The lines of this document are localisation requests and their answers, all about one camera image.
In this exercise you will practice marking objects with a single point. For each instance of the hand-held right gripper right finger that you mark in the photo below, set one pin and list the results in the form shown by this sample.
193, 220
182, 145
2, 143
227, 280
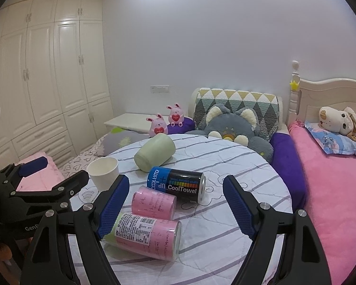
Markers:
238, 210

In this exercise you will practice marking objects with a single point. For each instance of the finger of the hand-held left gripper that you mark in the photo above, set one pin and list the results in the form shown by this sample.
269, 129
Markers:
32, 165
74, 181

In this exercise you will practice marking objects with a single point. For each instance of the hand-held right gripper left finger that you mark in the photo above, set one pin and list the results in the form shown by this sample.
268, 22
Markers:
112, 207

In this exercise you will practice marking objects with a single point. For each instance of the light green cup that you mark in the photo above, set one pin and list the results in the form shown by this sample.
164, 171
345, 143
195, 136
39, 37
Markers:
154, 153

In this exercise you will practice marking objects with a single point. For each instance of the white paper cup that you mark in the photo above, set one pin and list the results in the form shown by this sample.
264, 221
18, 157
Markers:
102, 173

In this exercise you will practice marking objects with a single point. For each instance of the heart print bed sheet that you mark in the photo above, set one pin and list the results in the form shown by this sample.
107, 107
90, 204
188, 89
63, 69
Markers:
77, 164

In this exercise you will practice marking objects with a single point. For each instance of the pink folded cloth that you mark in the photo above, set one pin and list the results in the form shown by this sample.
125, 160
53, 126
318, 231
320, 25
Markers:
35, 182

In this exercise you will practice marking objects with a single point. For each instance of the small pink cylinder container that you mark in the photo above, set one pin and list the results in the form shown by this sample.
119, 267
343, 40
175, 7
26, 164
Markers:
154, 203

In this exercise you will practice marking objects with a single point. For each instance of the large pink labelled cylinder container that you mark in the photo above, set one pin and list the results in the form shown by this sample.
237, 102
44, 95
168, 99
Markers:
148, 237

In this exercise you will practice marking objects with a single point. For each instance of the grey floral pillow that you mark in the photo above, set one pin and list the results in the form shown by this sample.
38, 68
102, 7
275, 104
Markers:
118, 141

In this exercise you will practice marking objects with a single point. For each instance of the black and blue can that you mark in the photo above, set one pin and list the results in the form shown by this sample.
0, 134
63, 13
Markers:
178, 185

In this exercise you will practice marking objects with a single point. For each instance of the white nightstand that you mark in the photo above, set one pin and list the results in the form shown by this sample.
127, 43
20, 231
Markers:
127, 121

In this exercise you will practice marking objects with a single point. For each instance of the grey cat plush cushion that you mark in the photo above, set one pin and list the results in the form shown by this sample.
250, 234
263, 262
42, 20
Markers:
225, 124

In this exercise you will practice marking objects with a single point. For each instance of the pink bunny plush toy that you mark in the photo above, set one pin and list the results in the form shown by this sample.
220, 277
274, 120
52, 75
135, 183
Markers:
175, 116
157, 126

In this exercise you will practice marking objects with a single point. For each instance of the pink fleece blanket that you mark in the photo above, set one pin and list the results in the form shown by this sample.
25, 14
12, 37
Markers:
329, 190

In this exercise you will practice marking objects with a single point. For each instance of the cream wardrobe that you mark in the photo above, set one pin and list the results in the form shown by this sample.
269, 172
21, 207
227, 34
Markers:
47, 71

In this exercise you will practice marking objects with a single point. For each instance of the purple cushion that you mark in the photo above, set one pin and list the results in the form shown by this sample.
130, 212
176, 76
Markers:
184, 126

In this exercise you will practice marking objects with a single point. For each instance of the triangle pattern quilted cover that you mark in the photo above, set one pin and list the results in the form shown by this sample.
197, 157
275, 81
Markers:
240, 99

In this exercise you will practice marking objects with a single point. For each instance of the blue printed pillow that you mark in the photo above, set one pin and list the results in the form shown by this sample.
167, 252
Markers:
329, 141

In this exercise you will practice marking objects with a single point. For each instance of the white dog plush toy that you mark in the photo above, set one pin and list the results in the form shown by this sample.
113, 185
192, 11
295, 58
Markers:
336, 118

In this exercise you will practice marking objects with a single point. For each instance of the yellow crown ornament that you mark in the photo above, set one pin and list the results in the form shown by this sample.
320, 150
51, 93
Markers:
294, 85

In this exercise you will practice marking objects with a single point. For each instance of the cream wooden bed headboard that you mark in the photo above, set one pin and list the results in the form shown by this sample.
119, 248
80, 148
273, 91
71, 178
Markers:
329, 93

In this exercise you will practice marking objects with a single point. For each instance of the white wall switch panel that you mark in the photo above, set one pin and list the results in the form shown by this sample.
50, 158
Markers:
160, 88

